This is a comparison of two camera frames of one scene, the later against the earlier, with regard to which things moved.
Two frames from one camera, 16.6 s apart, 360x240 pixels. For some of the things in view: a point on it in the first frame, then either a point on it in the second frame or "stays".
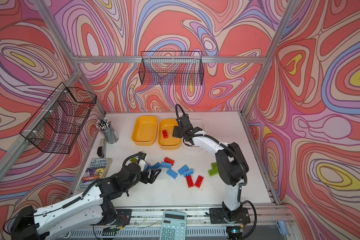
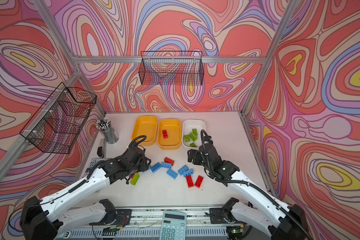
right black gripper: (176, 130) -> (197, 155)
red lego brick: (165, 134) stays
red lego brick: (169, 161) stays
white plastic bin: (195, 123) stays
